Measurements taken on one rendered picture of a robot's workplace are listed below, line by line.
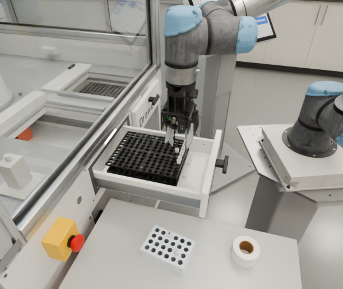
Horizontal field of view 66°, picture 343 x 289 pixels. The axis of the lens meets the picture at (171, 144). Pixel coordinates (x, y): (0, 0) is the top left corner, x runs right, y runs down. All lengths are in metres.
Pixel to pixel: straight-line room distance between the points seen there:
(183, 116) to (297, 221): 0.84
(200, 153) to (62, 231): 0.51
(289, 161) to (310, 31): 2.86
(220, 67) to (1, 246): 1.42
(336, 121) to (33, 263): 0.85
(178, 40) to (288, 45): 3.23
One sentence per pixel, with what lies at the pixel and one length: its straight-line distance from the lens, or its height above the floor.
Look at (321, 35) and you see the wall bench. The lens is 3.77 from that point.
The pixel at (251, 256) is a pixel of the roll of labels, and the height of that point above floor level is 0.80.
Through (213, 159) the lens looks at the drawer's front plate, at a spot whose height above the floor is 0.93.
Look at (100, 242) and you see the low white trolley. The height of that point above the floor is 0.76.
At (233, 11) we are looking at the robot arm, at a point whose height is 1.30.
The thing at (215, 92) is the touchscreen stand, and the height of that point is 0.65.
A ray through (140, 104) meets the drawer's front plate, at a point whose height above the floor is 0.93.
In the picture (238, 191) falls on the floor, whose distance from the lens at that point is 1.98.
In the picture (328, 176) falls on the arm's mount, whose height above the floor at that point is 0.83.
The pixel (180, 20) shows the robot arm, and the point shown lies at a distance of 0.56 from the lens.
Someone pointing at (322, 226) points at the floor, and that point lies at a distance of 1.99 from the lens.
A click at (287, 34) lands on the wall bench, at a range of 3.72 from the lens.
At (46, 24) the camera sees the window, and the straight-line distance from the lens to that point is 0.62.
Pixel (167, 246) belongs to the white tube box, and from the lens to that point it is 0.75.
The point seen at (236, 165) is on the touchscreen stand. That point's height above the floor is 0.04.
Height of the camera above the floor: 1.45
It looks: 39 degrees down
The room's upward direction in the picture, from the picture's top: straight up
